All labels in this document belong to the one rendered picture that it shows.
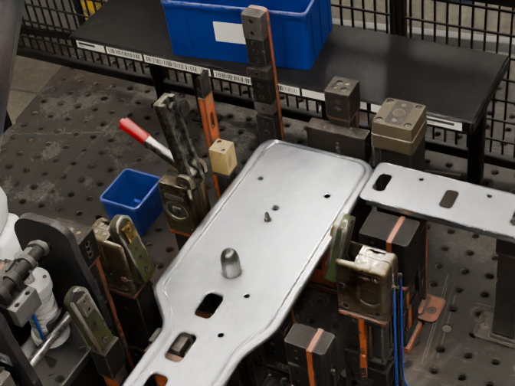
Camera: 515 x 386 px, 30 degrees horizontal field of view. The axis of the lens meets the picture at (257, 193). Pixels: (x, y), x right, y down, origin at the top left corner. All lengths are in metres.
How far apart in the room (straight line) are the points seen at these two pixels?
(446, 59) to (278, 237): 0.54
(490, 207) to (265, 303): 0.41
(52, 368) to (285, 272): 0.39
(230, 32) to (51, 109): 0.74
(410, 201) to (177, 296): 0.42
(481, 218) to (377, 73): 0.41
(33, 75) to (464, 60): 2.38
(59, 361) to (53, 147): 0.93
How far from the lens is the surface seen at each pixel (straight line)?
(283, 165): 1.73
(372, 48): 1.94
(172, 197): 1.67
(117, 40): 2.08
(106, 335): 1.51
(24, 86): 3.91
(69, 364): 1.54
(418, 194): 1.65
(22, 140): 2.44
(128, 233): 1.53
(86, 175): 2.27
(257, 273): 1.54
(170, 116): 1.58
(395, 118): 1.71
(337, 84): 1.77
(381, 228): 1.62
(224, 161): 1.68
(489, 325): 1.85
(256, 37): 1.79
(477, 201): 1.64
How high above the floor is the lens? 2.13
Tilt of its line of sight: 42 degrees down
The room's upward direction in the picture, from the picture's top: 9 degrees counter-clockwise
